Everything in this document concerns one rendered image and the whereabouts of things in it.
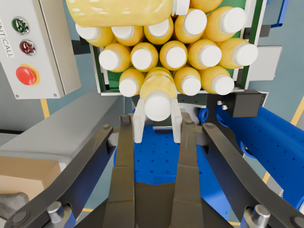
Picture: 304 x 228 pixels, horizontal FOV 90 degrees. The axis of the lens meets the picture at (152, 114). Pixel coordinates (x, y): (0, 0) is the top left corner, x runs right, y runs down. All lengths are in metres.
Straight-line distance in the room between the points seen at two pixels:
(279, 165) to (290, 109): 1.17
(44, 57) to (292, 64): 1.73
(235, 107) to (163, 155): 0.24
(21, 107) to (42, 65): 1.71
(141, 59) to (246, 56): 0.20
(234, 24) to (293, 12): 1.40
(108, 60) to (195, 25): 0.18
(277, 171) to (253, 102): 0.41
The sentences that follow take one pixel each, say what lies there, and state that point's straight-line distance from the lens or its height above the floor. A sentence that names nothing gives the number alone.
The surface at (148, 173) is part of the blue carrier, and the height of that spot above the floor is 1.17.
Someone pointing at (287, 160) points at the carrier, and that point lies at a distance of 0.82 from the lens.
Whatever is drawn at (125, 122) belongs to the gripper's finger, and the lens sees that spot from 0.15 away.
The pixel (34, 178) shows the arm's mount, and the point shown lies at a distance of 0.60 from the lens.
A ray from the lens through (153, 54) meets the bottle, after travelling 0.35.
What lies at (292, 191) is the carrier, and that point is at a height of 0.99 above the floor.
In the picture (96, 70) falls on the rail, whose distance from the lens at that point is 0.45.
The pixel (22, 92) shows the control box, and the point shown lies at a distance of 0.42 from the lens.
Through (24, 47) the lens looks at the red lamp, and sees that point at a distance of 0.37.
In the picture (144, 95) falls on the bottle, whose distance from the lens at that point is 0.24.
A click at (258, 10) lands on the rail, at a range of 0.49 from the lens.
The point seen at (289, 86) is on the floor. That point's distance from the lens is 1.84.
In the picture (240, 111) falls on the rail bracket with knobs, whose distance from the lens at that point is 0.48.
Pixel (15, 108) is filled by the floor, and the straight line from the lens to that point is 2.12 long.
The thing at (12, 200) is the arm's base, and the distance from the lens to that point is 0.69.
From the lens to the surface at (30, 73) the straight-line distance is 0.38.
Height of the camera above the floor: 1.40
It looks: 66 degrees down
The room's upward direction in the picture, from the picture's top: 173 degrees counter-clockwise
